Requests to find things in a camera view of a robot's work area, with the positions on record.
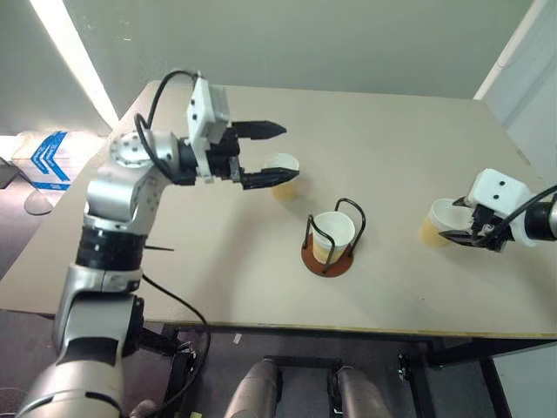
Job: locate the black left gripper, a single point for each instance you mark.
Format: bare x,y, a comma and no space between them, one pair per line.
224,156

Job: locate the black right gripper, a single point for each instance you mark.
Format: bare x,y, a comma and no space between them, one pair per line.
481,218

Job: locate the paper cup white and yellow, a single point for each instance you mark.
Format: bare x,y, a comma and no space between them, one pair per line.
283,192
335,226
431,231

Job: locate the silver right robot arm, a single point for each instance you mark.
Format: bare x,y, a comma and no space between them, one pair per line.
544,217

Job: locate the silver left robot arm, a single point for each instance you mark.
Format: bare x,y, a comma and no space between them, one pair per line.
117,191

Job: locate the grey rounded cylinder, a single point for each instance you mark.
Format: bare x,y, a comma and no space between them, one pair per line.
254,387
359,392

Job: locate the white box with blue arrows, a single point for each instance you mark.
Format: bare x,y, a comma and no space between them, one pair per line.
48,157

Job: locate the black support stand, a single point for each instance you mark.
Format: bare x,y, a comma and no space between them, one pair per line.
183,370

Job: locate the grey round disc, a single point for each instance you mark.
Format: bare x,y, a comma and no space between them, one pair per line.
37,204

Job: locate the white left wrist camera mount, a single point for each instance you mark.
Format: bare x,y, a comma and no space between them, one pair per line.
202,113

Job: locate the black metal table frame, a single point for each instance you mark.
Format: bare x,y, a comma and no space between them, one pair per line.
457,350

